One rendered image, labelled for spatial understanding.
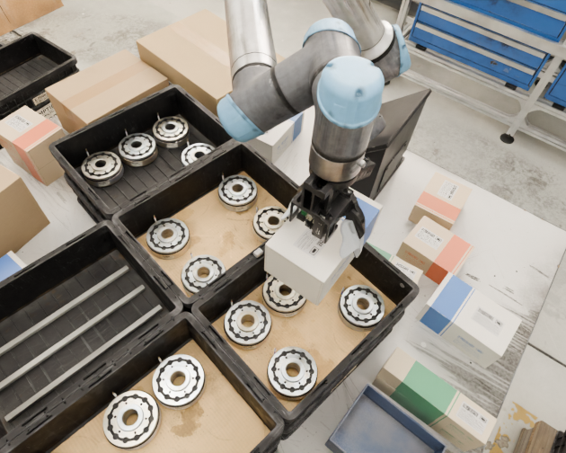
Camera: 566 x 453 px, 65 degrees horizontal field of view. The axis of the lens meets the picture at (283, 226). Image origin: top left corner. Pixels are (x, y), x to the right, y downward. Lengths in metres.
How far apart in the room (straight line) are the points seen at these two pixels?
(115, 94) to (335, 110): 1.06
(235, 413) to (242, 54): 0.67
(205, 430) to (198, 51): 1.13
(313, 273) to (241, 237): 0.43
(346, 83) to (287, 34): 2.86
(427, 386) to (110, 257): 0.78
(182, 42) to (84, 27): 2.00
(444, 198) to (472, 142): 1.47
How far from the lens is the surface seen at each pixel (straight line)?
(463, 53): 2.79
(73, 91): 1.55
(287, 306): 1.00
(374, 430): 1.11
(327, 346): 1.01
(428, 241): 1.27
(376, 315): 1.02
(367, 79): 0.53
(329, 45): 0.61
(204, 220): 1.16
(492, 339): 1.18
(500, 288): 1.37
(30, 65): 2.40
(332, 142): 0.56
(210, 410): 0.96
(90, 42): 3.40
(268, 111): 0.64
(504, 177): 2.73
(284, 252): 0.74
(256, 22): 0.77
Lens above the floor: 1.77
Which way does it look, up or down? 55 degrees down
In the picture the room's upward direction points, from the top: 6 degrees clockwise
